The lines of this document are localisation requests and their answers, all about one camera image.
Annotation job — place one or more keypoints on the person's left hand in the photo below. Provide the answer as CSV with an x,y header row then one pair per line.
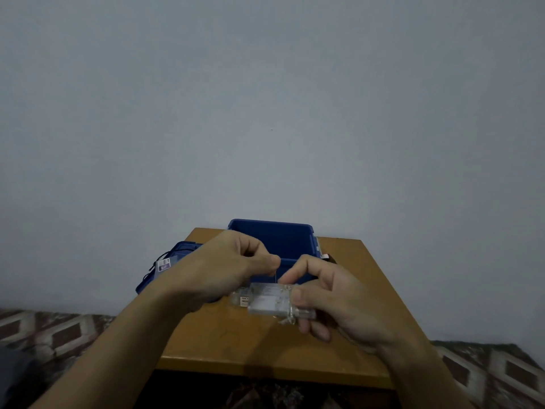
x,y
213,268

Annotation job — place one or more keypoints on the person's right hand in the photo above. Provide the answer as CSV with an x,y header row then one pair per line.
x,y
345,302

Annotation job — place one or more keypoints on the person's left thumb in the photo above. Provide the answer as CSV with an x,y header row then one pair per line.
x,y
262,266

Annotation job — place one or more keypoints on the person's right thumb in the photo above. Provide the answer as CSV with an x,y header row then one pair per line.
x,y
311,300

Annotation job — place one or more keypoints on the clear plastic case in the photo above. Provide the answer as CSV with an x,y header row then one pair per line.
x,y
266,300

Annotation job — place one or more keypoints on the person's left forearm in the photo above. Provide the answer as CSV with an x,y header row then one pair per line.
x,y
123,349

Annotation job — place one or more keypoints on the person's right forearm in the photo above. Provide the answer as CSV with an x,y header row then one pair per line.
x,y
421,374

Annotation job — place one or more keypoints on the blue plastic bin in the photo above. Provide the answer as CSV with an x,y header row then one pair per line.
x,y
276,239

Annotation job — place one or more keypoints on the patterned carpet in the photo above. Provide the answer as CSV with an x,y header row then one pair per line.
x,y
64,336

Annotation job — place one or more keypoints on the dark grey cloth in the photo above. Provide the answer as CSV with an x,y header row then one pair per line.
x,y
15,374

